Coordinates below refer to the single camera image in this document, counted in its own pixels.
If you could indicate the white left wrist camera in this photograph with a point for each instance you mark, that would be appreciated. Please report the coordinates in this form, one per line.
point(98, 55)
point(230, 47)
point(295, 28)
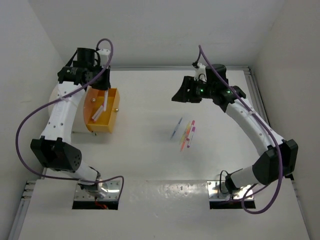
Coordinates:
point(104, 55)

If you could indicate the cylindrical beige drawer container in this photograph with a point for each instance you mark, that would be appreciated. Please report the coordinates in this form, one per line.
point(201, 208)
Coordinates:
point(87, 107)

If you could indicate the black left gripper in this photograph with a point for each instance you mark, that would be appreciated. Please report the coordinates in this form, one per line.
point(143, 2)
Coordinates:
point(105, 85)

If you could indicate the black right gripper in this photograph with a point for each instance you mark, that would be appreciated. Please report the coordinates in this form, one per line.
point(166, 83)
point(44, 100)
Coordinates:
point(182, 95)

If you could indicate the pink cap white pen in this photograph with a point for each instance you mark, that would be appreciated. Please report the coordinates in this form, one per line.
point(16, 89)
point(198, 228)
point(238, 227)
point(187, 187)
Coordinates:
point(190, 128)

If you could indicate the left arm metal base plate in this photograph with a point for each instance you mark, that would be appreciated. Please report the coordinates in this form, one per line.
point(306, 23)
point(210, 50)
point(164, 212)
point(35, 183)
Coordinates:
point(106, 191)

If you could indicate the mauve cap white pen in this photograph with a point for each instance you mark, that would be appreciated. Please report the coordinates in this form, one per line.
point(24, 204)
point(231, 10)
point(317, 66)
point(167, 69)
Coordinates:
point(100, 109)

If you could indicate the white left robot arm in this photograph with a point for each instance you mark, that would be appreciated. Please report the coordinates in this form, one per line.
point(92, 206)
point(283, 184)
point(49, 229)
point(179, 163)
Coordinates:
point(53, 149)

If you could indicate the peach cap white pen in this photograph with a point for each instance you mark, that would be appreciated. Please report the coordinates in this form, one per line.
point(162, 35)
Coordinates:
point(105, 102)

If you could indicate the orange clear pen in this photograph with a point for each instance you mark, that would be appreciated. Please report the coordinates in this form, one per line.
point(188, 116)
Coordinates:
point(183, 142)

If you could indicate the yellow clear pen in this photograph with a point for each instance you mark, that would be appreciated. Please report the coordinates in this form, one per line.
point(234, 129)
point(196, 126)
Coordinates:
point(185, 132)

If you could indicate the light pink cap pen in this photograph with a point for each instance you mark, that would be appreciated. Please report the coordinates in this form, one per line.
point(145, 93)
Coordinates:
point(96, 116)

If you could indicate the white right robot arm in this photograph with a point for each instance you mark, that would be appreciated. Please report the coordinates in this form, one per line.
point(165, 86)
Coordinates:
point(274, 151)

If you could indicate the purple cap white pen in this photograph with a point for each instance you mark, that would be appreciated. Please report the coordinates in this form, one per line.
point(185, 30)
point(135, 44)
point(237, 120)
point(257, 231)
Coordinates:
point(190, 137)

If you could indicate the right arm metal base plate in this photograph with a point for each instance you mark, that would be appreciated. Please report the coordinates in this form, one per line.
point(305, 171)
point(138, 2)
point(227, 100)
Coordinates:
point(217, 192)

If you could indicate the blue clear pen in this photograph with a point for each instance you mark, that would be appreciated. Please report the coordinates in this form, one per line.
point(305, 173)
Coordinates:
point(176, 128)

